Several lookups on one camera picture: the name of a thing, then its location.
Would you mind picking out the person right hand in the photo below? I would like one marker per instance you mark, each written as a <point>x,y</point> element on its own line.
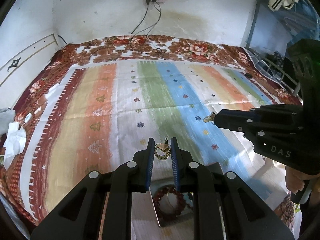
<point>294,179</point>

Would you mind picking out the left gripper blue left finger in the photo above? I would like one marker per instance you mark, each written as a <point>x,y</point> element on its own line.
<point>99,206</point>

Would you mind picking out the white crumpled tissue paper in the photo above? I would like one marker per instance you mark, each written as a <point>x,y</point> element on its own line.
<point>14,143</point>

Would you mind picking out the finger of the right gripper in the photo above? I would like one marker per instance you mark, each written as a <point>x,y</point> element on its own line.
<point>243,126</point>
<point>228,116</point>

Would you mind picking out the small white round lid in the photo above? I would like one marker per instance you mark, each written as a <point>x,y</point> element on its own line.
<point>28,117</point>

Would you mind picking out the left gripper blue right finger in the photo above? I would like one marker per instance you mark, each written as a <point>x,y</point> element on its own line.
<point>224,206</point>

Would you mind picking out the silver metal tin box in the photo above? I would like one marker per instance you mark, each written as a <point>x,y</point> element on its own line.
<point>170,206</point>

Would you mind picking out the white bed headboard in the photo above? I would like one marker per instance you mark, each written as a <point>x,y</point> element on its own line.
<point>18,73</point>

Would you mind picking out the small gold earring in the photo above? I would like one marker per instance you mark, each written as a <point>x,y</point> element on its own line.
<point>162,151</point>
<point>209,118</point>

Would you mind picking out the blue metal bunk frame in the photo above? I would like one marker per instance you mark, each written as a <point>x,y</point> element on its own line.
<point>273,32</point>

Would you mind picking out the small black object on mat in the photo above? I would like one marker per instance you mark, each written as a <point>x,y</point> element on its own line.
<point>248,75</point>

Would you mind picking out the grey crumpled garment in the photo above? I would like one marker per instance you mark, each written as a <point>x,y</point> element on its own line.
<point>7,116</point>

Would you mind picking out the striped colourful mat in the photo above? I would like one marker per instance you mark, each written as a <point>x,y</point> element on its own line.
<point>97,116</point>

